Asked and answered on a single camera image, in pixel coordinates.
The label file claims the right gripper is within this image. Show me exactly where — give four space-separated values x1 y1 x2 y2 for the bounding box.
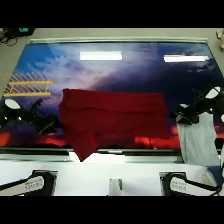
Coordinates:
169 103 201 126

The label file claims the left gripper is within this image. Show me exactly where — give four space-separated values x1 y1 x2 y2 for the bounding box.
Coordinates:
38 114 63 135

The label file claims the red T-shirt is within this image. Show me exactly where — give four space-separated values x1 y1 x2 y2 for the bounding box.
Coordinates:
58 88 172 163

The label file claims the pale grey garment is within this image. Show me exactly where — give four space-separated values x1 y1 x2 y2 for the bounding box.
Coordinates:
176 103 221 167

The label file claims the blue garment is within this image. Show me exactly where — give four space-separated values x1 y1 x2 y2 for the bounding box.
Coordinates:
206 165 224 188

